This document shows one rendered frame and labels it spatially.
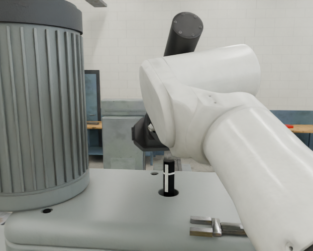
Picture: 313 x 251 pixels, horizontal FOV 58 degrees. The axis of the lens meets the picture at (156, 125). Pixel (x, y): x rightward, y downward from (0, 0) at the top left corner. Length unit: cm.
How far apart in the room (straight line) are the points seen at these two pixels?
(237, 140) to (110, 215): 28
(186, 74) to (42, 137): 26
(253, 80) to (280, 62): 702
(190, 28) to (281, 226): 22
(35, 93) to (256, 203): 36
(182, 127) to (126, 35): 694
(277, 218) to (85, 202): 37
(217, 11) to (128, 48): 223
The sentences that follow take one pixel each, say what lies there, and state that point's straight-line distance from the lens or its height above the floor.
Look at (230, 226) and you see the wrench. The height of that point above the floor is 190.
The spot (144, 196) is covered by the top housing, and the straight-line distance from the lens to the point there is 50.
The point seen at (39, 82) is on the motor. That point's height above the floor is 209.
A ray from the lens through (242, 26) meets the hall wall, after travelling 718.
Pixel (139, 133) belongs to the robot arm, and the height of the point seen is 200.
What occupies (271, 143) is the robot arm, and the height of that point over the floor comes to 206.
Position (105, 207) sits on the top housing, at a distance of 47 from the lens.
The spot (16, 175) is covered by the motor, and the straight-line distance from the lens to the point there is 48.
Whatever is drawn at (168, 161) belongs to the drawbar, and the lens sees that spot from 49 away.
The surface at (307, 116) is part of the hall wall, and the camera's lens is 764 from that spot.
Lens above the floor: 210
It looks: 11 degrees down
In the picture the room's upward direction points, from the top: straight up
